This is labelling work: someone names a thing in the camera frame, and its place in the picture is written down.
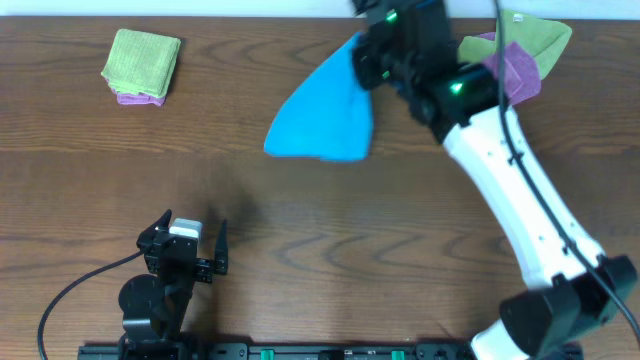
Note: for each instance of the crumpled purple cloth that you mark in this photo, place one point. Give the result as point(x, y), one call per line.
point(522, 80)

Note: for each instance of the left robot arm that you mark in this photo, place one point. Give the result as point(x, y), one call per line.
point(154, 304)

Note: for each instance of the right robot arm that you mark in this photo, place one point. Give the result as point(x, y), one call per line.
point(572, 286)

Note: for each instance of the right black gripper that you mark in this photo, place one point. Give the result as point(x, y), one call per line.
point(370, 62)

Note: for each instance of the folded purple cloth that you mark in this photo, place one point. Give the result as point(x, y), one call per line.
point(126, 95)

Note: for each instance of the crumpled green cloth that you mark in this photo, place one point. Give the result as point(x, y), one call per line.
point(544, 40)

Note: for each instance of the folded green cloth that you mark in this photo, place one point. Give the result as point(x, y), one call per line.
point(141, 63)

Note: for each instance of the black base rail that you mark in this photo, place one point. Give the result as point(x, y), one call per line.
point(242, 351)

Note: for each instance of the blue microfiber cloth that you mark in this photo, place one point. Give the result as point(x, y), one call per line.
point(329, 116)

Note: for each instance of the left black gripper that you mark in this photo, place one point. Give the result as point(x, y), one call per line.
point(201, 267)

